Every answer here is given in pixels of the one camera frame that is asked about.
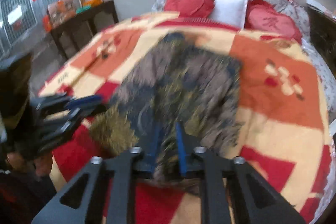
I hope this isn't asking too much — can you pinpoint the orange printed blanket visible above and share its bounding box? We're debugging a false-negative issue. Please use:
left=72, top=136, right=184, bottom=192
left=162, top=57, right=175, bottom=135
left=39, top=11, right=332, bottom=224

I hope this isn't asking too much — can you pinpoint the white pillow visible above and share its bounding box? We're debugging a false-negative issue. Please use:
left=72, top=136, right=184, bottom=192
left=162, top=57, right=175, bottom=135
left=209, top=0, right=248, bottom=28

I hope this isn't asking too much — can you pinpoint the red bed sheet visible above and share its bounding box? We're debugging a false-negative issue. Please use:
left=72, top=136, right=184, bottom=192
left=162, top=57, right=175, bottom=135
left=155, top=17, right=240, bottom=31

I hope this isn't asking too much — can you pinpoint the dark carved wooden bed frame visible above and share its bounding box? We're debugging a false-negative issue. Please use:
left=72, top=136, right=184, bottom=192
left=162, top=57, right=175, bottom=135
left=306, top=5, right=336, bottom=69

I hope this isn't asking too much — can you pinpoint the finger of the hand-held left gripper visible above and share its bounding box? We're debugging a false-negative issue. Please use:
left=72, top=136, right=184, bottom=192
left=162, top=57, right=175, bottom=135
left=37, top=105, right=107, bottom=152
left=34, top=93, right=103, bottom=115

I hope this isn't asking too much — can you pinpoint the red heart pillow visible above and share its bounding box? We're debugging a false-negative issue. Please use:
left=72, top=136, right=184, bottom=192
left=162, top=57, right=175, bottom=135
left=244, top=0, right=302, bottom=43
left=164, top=0, right=216, bottom=18

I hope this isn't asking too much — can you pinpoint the person's left hand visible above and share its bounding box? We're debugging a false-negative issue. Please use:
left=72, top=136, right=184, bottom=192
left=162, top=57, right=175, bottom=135
left=5, top=151, right=53, bottom=181

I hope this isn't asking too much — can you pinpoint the dark floral patterned garment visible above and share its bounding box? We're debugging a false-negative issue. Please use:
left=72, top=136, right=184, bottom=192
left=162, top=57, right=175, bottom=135
left=89, top=32, right=243, bottom=195

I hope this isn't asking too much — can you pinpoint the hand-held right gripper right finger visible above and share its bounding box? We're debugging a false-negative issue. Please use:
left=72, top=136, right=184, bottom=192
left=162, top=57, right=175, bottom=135
left=175, top=122, right=306, bottom=224

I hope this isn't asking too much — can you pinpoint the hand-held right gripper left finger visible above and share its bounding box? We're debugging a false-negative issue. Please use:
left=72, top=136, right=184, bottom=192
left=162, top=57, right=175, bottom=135
left=31, top=123, right=163, bottom=224

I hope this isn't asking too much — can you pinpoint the metal window grille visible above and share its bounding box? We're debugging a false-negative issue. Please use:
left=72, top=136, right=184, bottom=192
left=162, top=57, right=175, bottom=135
left=0, top=0, right=79, bottom=56

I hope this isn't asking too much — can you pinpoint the dark wooden side table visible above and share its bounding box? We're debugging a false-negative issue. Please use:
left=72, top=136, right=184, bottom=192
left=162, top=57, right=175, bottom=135
left=50, top=0, right=119, bottom=60

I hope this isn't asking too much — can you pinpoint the orange printed cardboard box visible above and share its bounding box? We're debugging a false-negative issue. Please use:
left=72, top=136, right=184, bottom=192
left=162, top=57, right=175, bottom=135
left=47, top=0, right=76, bottom=30

